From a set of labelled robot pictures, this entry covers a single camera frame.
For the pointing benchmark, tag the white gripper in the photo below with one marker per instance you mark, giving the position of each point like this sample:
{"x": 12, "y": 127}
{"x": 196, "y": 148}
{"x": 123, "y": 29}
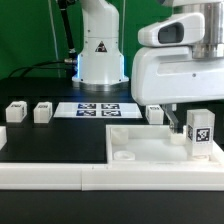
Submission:
{"x": 165, "y": 72}

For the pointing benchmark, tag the white square tabletop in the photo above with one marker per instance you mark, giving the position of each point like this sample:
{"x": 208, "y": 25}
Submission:
{"x": 153, "y": 144}

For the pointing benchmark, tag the white sheet with tags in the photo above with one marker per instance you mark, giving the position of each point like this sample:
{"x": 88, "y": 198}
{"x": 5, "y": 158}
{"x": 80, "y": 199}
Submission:
{"x": 97, "y": 110}

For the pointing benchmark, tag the white U-shaped fence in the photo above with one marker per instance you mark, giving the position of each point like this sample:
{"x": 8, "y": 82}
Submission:
{"x": 112, "y": 176}

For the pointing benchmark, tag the thin white pole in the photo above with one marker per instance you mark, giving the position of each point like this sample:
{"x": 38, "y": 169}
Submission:
{"x": 54, "y": 36}

